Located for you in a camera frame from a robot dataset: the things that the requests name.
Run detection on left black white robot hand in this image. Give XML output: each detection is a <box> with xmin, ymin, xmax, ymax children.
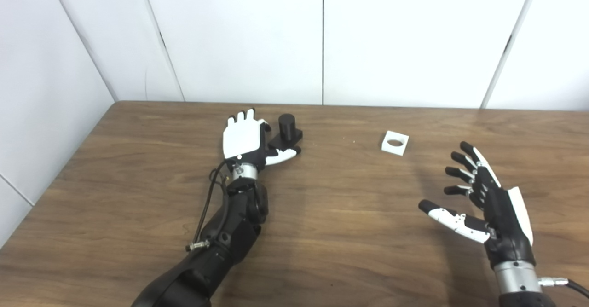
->
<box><xmin>222</xmin><ymin>109</ymin><xmax>302</xmax><ymax>172</ymax></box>

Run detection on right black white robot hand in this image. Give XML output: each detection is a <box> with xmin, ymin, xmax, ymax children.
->
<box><xmin>418</xmin><ymin>141</ymin><xmax>537</xmax><ymax>271</ymax></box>

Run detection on white square piece with hole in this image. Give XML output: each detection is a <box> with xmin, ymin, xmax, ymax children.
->
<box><xmin>381</xmin><ymin>131</ymin><xmax>410</xmax><ymax>156</ymax></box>

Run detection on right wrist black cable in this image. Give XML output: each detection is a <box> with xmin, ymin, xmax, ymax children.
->
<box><xmin>537</xmin><ymin>277</ymin><xmax>589</xmax><ymax>301</ymax></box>

